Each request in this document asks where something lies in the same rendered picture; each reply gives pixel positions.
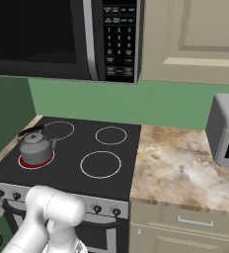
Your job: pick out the black stove knob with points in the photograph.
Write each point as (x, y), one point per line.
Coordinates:
(116, 211)
(97, 209)
(16, 196)
(0, 193)

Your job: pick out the black and silver stove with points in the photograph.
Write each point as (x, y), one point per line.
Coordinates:
(87, 148)

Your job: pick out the black microwave oven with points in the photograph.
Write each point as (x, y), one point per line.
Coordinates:
(37, 36)

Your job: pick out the grey toaster oven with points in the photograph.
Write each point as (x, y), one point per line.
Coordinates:
(223, 128)

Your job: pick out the beige drawer front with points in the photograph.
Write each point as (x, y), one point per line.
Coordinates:
(159, 214)

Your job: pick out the beige wall cupboard door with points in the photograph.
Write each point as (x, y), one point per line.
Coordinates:
(192, 36)

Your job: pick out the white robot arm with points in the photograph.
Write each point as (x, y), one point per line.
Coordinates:
(54, 207)

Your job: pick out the beige base cupboard door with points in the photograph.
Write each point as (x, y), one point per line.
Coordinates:
(172, 242)

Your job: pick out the black oven door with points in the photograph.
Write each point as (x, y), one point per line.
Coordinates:
(96, 235)

